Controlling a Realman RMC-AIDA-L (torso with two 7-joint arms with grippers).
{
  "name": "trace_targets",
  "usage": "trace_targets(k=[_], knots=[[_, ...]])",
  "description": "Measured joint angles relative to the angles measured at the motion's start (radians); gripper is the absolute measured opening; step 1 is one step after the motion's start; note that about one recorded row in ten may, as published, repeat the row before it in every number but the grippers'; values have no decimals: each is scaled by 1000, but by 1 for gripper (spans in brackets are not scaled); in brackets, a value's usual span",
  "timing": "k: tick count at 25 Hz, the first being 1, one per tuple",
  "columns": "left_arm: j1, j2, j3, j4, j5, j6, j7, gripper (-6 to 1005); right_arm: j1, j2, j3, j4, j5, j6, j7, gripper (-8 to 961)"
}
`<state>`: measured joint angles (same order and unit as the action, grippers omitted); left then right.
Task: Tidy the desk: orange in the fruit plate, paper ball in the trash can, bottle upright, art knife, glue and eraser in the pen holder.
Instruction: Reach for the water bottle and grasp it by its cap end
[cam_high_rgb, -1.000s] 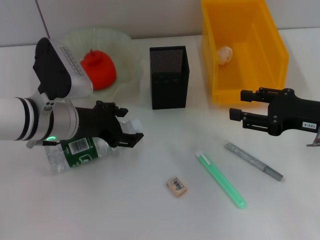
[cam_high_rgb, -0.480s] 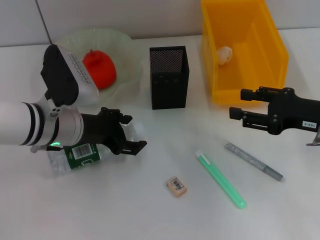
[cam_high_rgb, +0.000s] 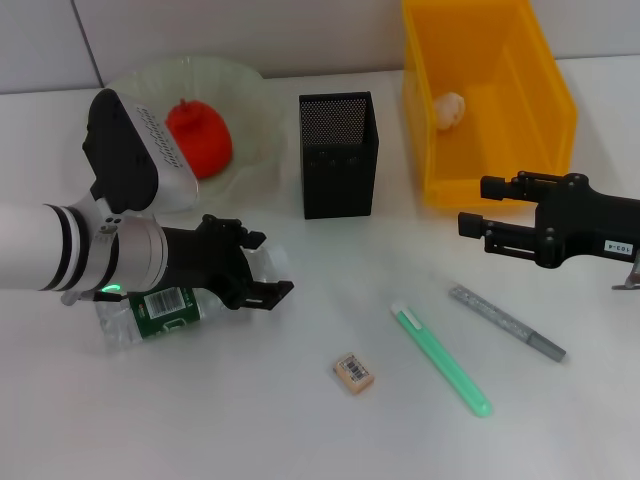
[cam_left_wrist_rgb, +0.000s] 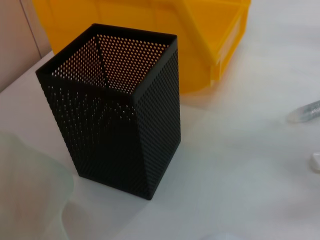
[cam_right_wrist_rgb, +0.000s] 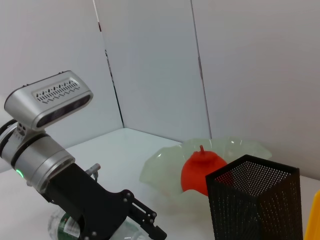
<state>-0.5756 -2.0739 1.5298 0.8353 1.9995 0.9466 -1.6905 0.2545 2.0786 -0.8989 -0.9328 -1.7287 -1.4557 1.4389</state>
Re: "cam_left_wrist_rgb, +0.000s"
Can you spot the green pen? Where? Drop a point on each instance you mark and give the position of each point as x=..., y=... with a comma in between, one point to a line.
x=316, y=162

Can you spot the yellow plastic bin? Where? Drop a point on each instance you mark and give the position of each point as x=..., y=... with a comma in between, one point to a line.
x=210, y=32

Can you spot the grey glitter pen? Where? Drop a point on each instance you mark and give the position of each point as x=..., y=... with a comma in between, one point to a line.
x=305, y=112

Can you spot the pale green glass fruit plate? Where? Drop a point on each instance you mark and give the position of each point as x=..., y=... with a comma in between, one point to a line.
x=30, y=190

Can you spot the black mesh pen holder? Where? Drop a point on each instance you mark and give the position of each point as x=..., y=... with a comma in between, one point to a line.
x=112, y=140

